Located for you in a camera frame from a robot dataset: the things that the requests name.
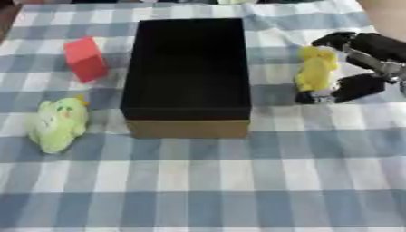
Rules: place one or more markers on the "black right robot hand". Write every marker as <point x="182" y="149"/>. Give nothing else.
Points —
<point x="378" y="46"/>

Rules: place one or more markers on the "yellow soft toy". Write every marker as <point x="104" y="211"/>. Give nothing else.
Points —
<point x="316" y="70"/>

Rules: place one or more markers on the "tan cardboard box black inside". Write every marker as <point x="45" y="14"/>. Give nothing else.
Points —
<point x="186" y="78"/>

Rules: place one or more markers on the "person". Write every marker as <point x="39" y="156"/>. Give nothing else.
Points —
<point x="388" y="15"/>

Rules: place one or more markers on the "red block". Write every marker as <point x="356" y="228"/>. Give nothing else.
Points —
<point x="85" y="59"/>

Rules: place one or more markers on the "light green soft toy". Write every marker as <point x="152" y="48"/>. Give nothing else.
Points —
<point x="58" y="123"/>

